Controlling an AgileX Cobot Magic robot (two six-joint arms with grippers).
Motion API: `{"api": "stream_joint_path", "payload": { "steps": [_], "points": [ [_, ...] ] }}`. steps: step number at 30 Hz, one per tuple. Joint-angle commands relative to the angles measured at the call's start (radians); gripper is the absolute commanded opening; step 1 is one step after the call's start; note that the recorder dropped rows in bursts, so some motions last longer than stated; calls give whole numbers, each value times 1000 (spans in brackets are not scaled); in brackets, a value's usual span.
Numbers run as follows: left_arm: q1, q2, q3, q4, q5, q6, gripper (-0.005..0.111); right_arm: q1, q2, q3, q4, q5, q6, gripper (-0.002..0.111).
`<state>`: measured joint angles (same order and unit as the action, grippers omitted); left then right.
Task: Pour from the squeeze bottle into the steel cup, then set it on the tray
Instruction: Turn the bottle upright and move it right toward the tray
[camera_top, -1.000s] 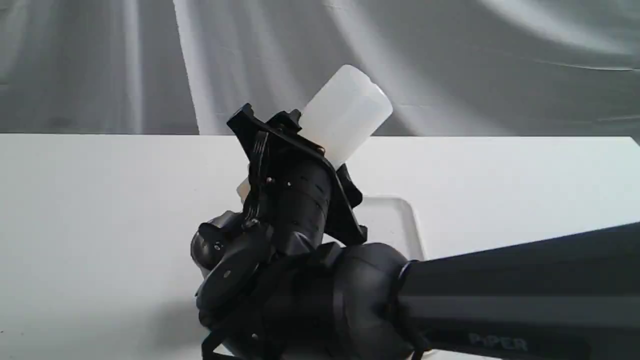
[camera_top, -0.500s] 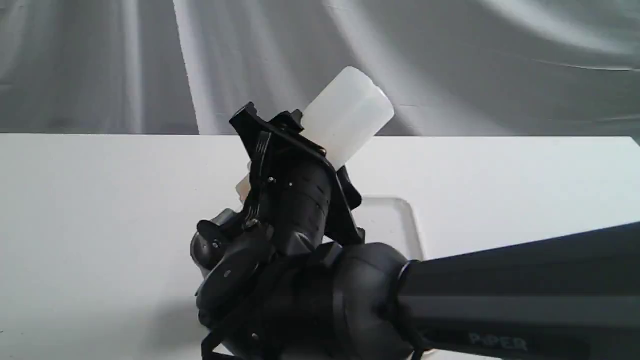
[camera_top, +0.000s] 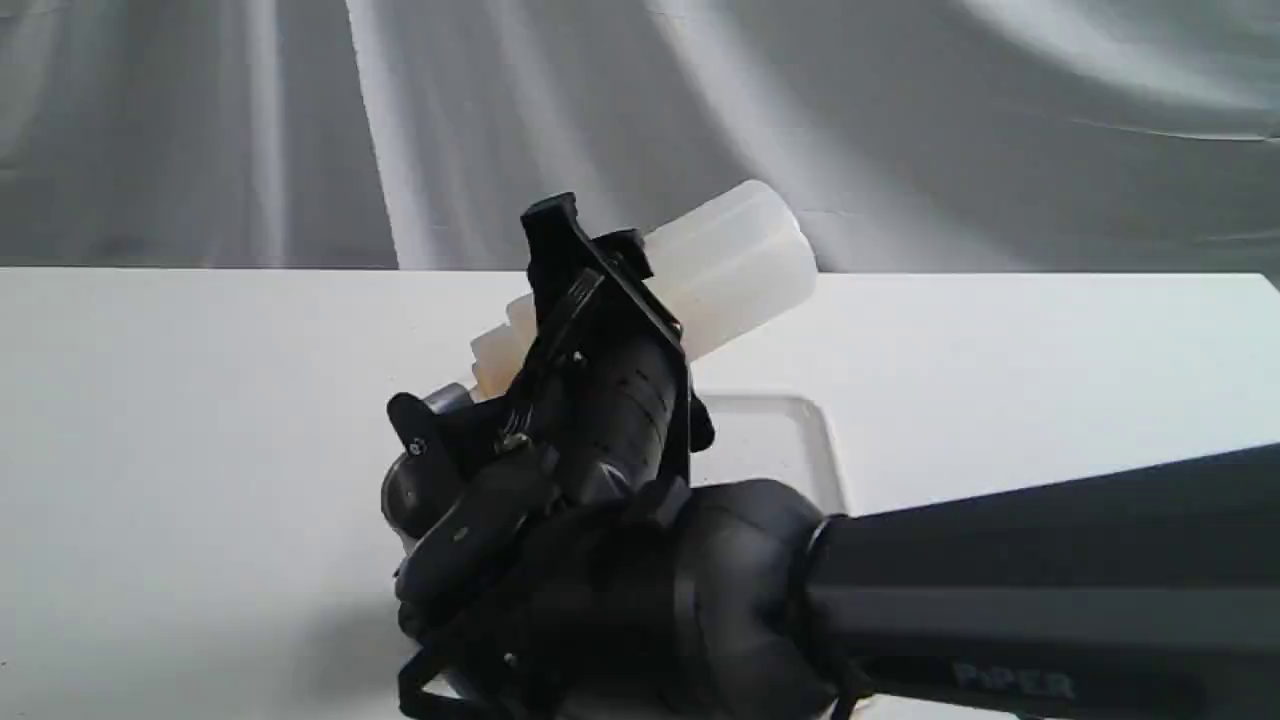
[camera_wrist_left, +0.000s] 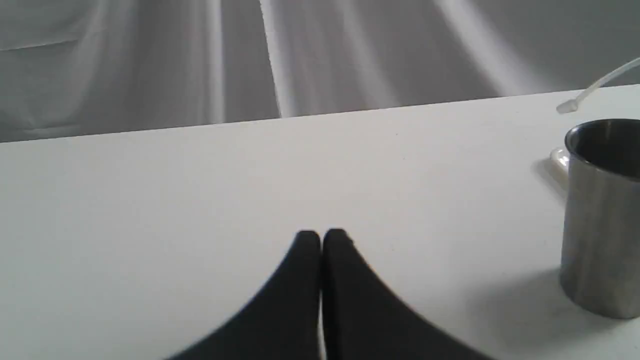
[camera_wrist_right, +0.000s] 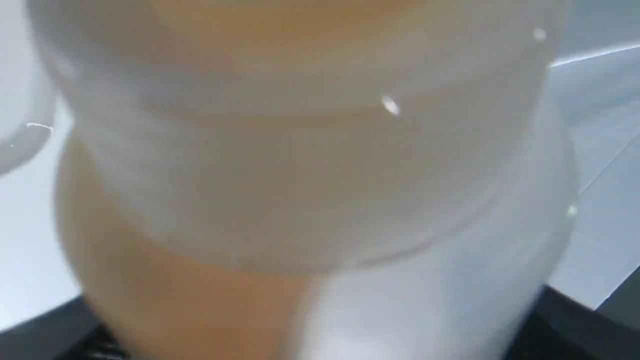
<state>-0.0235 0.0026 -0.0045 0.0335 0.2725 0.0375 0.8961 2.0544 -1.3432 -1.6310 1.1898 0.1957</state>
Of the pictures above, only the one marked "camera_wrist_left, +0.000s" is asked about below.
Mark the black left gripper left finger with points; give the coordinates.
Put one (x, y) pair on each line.
(281, 321)

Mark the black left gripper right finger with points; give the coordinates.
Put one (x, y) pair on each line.
(364, 320)

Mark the translucent squeeze bottle amber liquid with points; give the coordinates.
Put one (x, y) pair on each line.
(573, 104)

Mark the stainless steel cup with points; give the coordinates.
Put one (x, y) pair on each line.
(600, 252)

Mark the white plastic tray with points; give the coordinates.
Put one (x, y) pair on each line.
(559, 159)

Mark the grey fabric backdrop curtain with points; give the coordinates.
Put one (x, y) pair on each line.
(84, 67)

